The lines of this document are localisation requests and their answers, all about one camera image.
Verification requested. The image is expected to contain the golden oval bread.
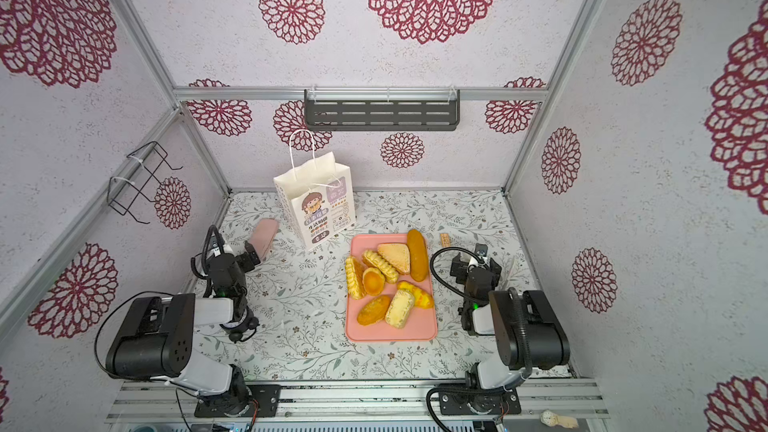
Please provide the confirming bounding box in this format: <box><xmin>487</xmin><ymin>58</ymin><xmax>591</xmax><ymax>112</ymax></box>
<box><xmin>356</xmin><ymin>295</ymin><xmax>391</xmax><ymax>326</ymax></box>

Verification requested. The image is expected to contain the yellow orange swirl bun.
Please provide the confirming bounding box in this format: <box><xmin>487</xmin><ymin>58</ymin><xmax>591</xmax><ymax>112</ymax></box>
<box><xmin>397</xmin><ymin>281</ymin><xmax>434</xmax><ymax>309</ymax></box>

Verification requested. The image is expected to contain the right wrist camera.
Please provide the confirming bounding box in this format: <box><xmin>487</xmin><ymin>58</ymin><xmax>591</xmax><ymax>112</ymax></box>
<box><xmin>474</xmin><ymin>243</ymin><xmax>488</xmax><ymax>262</ymax></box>

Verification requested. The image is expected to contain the pale rectangular bread roll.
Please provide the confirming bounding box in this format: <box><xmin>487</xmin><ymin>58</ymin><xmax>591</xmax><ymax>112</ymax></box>
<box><xmin>385</xmin><ymin>290</ymin><xmax>415</xmax><ymax>329</ymax></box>

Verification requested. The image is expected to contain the ridged yellow corn bread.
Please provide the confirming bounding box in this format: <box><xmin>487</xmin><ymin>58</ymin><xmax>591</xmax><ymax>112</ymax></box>
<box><xmin>344</xmin><ymin>256</ymin><xmax>366</xmax><ymax>300</ymax></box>

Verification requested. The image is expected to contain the braided yellow bread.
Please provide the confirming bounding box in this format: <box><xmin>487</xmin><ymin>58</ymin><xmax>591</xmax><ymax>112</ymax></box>
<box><xmin>362</xmin><ymin>250</ymin><xmax>400</xmax><ymax>284</ymax></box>

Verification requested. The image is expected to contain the round egg tart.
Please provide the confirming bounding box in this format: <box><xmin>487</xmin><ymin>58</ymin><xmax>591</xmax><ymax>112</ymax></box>
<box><xmin>362</xmin><ymin>267</ymin><xmax>387</xmax><ymax>296</ymax></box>

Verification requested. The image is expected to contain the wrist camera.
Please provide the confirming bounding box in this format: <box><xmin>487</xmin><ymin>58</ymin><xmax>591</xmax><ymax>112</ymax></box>
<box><xmin>474</xmin><ymin>243</ymin><xmax>488</xmax><ymax>262</ymax></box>
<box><xmin>201</xmin><ymin>225</ymin><xmax>234</xmax><ymax>262</ymax></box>

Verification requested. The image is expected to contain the small cream figurine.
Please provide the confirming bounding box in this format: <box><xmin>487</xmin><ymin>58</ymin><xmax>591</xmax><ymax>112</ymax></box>
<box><xmin>539</xmin><ymin>410</ymin><xmax>579</xmax><ymax>430</ymax></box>

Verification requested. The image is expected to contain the triangular toast slice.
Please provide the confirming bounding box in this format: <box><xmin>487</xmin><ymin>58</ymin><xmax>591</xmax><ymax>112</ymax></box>
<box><xmin>377</xmin><ymin>243</ymin><xmax>411</xmax><ymax>275</ymax></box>

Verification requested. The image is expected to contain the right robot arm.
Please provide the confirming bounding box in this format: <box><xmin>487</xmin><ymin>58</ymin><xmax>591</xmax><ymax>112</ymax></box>
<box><xmin>439</xmin><ymin>252</ymin><xmax>570</xmax><ymax>415</ymax></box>

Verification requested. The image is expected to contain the dark grey wall shelf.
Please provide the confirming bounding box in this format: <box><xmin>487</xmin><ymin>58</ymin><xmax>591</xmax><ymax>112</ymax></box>
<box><xmin>304</xmin><ymin>90</ymin><xmax>461</xmax><ymax>132</ymax></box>

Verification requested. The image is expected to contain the pink plastic tray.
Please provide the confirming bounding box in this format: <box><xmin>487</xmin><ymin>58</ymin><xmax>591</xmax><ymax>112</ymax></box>
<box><xmin>344</xmin><ymin>233</ymin><xmax>439</xmax><ymax>344</ymax></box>

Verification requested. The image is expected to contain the long orange baguette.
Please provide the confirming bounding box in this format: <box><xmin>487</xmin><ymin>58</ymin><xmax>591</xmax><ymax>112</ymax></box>
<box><xmin>407</xmin><ymin>229</ymin><xmax>429</xmax><ymax>282</ymax></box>

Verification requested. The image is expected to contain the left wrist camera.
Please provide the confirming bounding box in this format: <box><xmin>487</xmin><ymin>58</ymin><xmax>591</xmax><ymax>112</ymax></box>
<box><xmin>201</xmin><ymin>225</ymin><xmax>234</xmax><ymax>262</ymax></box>

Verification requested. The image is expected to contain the black alarm clock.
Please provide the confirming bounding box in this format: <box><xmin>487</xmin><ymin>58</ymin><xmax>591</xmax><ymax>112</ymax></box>
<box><xmin>227</xmin><ymin>317</ymin><xmax>260</xmax><ymax>343</ymax></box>

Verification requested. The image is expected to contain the white printed paper bag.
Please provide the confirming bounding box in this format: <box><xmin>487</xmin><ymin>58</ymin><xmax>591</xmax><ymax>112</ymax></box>
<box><xmin>273</xmin><ymin>152</ymin><xmax>357</xmax><ymax>250</ymax></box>

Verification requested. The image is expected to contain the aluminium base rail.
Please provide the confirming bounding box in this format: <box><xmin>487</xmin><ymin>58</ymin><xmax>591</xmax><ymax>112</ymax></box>
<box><xmin>104</xmin><ymin>378</ymin><xmax>610</xmax><ymax>425</ymax></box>

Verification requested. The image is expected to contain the black wire wall rack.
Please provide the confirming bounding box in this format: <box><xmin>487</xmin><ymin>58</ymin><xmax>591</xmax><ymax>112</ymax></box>
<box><xmin>106</xmin><ymin>141</ymin><xmax>183</xmax><ymax>225</ymax></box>

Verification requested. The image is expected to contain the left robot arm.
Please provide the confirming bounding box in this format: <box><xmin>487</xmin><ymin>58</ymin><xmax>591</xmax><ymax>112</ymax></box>
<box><xmin>104</xmin><ymin>243</ymin><xmax>262</xmax><ymax>417</ymax></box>

